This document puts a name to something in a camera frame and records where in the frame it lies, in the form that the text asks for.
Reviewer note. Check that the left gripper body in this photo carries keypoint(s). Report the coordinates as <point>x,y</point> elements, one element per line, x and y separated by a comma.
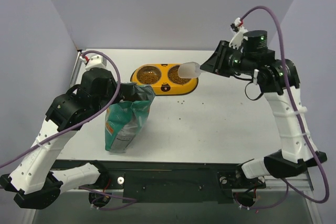
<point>115,91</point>

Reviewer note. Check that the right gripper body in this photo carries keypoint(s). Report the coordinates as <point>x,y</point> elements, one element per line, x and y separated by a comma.
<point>221,57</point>

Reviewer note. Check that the green pet food bag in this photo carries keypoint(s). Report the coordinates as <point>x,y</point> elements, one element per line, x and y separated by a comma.
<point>124,120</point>

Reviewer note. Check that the clear plastic scoop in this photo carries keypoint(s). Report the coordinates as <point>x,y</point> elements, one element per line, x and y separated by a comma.
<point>189,70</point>

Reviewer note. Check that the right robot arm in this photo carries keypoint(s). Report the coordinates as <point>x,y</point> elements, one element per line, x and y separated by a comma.
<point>279,83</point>

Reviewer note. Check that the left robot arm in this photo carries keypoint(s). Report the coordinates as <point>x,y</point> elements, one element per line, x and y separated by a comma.
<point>35,184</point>

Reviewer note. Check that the kibble in left bowl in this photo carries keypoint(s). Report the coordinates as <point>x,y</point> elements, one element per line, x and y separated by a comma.
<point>149,77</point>

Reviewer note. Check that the left steel bowl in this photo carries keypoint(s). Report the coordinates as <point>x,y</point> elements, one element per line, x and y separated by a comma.
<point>149,68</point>

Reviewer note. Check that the yellow double bowl feeder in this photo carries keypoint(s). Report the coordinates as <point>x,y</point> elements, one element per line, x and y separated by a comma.
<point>170,83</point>

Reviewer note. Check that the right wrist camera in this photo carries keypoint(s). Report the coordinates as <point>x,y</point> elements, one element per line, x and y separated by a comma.
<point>238,29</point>

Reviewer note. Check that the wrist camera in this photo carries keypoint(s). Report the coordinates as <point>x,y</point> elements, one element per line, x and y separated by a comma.
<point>94,61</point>
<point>238,29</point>

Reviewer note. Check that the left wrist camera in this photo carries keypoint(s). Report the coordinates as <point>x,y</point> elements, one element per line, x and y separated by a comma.
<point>94,61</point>

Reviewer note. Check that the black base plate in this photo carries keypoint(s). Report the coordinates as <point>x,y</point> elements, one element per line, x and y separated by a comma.
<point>151,182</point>

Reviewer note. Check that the aluminium frame rail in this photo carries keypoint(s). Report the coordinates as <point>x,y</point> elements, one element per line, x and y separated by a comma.
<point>274,205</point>

